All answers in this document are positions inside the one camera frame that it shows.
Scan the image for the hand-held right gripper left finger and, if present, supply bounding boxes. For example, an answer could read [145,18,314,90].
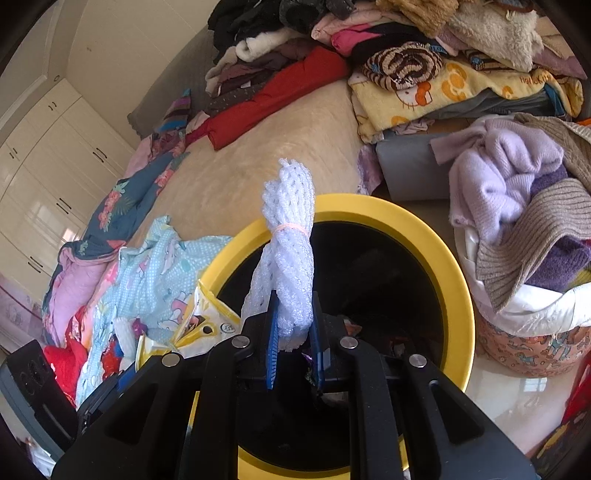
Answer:
[51,295,283,480]

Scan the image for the brown ribbed sweater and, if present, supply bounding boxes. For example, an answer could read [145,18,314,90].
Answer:
[475,113,591,313]

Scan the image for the grey brown folded clothes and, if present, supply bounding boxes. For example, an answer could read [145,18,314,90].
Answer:
[204,39,297,117]

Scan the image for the tan knit sweater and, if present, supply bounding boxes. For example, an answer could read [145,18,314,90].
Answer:
[375,0,463,38]

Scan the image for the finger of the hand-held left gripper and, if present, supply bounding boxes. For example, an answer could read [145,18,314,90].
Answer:
[75,368,143,435]

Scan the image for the cartoon print laundry basket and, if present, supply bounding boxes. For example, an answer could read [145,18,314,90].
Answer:
[454,226,591,380]

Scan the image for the purple knit garment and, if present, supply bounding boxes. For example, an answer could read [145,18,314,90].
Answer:
[525,165,591,292]

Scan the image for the white wardrobe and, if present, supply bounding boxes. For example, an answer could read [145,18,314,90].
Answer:
[0,76,140,297]

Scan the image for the white fleece garment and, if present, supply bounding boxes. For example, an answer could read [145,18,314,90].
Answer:
[235,32,288,64]

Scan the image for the yellow white packet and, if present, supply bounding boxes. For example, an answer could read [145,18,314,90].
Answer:
[136,281,243,370]

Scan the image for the yellow cartoon blanket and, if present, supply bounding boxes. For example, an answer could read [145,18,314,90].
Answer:
[348,51,585,145]

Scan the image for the red floral garment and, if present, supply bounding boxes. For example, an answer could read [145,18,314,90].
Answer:
[44,323,89,403]

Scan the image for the cream plush garment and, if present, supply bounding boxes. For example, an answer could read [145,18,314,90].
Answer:
[444,0,546,73]

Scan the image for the striped brown knit garment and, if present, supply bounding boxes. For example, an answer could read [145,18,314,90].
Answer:
[361,41,445,92]

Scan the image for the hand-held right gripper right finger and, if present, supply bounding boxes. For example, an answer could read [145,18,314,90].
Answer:
[308,300,542,480]

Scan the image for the black jacket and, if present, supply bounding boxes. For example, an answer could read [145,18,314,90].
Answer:
[208,0,288,48]

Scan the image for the beige bed blanket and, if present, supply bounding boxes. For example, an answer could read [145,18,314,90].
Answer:
[129,76,371,251]

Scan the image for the lilac sweater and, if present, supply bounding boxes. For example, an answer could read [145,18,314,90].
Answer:
[429,117,567,246]

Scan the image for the striped pillow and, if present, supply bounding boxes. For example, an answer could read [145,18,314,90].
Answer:
[152,88,193,140]

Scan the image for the blue floral quilt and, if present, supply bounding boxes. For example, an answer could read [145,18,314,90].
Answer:
[41,133,191,348]

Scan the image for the pink garment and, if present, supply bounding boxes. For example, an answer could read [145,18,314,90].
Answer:
[329,25,385,57]

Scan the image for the red plastic bag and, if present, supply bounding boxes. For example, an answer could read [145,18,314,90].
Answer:
[100,339,123,373]

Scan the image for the white foam net bundle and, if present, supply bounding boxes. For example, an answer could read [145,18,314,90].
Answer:
[240,158,317,354]

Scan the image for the yellow rimmed black bin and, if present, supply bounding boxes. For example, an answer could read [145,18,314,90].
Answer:
[185,194,476,480]

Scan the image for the red folded cloth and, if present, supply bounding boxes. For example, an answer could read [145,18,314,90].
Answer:
[185,46,352,151]

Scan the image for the light blue cartoon sheet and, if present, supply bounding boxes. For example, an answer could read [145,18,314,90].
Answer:
[76,216,234,403]

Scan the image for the grey headboard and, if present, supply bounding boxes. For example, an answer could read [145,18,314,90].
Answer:
[127,28,223,139]

